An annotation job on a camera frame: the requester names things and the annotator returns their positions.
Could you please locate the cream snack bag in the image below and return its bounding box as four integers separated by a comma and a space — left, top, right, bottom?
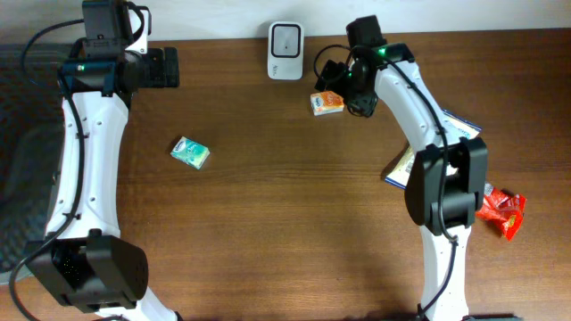
385, 110, 482, 190

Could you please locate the orange tissue pack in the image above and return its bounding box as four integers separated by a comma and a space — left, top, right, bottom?
310, 91, 345, 116

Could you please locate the red snack packet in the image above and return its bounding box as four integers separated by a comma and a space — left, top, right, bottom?
476, 182, 527, 242

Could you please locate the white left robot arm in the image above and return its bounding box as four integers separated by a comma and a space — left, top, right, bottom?
26, 47, 181, 320

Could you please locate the green tissue pack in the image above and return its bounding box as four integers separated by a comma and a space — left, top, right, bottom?
170, 136, 210, 169

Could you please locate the grey plastic mesh basket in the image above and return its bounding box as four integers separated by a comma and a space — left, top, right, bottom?
1, 45, 70, 285

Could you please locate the white barcode scanner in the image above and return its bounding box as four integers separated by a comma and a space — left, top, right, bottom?
267, 21, 304, 80

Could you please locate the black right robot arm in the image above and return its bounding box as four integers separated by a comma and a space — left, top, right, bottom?
316, 43, 488, 320

